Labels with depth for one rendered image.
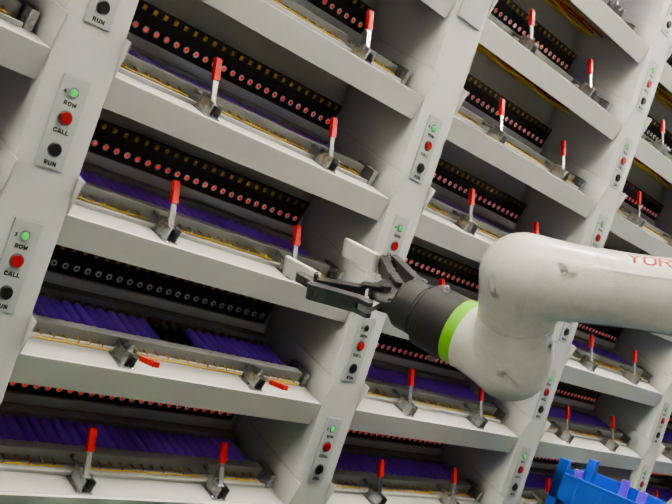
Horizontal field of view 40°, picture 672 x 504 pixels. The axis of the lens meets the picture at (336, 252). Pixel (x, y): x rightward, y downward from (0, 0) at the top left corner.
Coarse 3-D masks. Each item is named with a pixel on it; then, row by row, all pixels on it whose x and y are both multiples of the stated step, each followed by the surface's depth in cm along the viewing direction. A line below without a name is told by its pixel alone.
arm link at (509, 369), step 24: (456, 312) 123; (456, 336) 122; (480, 336) 118; (504, 336) 114; (552, 336) 116; (456, 360) 122; (480, 360) 118; (504, 360) 116; (528, 360) 116; (552, 360) 119; (480, 384) 120; (504, 384) 117; (528, 384) 117
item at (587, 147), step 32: (608, 0) 229; (640, 0) 223; (576, 64) 231; (608, 64) 225; (640, 64) 219; (576, 128) 227; (640, 128) 224; (576, 160) 224; (608, 160) 219; (608, 192) 221; (544, 224) 226; (576, 224) 220; (608, 224) 224; (544, 416) 223; (448, 448) 229; (512, 448) 218
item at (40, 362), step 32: (96, 288) 149; (32, 320) 122; (224, 320) 169; (32, 352) 125; (64, 352) 130; (96, 352) 136; (288, 352) 175; (32, 384) 126; (64, 384) 130; (96, 384) 133; (128, 384) 137; (160, 384) 141; (192, 384) 145; (224, 384) 151; (288, 384) 166; (320, 384) 167; (256, 416) 158; (288, 416) 163
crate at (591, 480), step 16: (560, 464) 187; (592, 464) 201; (560, 480) 186; (576, 480) 185; (592, 480) 202; (608, 480) 200; (560, 496) 186; (576, 496) 184; (592, 496) 182; (608, 496) 181
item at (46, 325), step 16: (48, 320) 131; (64, 320) 133; (64, 336) 132; (80, 336) 134; (96, 336) 136; (112, 336) 138; (128, 336) 141; (144, 352) 143; (160, 352) 145; (176, 352) 147; (192, 352) 149; (208, 352) 152; (208, 368) 151; (240, 368) 158; (272, 368) 163; (288, 368) 166
